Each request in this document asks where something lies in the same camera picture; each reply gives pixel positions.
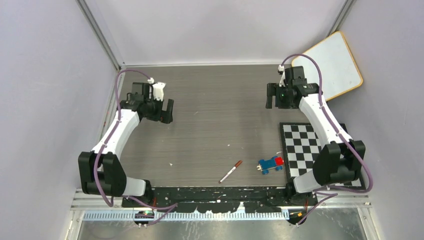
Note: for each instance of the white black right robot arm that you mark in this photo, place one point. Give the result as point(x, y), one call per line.
point(312, 104)

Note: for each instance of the aluminium front frame rail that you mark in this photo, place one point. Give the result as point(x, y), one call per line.
point(92, 209)

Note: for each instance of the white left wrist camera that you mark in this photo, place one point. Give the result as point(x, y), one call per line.
point(156, 89)

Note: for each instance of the black white checkerboard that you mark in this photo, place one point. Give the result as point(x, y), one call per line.
point(303, 149)

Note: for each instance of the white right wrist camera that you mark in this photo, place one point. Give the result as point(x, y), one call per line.
point(281, 71)

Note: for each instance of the blue red toy car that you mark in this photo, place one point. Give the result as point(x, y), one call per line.
point(276, 163)

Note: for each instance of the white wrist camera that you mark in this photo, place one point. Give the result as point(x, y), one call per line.
point(156, 89)
point(281, 71)

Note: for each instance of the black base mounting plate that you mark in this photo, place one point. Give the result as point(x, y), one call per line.
point(162, 198)

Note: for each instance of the brown whiteboard marker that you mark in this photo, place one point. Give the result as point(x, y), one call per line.
point(230, 172)

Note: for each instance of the yellow framed whiteboard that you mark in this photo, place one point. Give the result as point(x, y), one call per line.
point(339, 70)

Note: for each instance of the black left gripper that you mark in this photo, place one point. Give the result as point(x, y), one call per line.
point(163, 116)

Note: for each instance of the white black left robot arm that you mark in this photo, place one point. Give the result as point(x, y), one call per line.
point(100, 169)

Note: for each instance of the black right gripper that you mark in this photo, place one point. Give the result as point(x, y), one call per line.
point(274, 90)

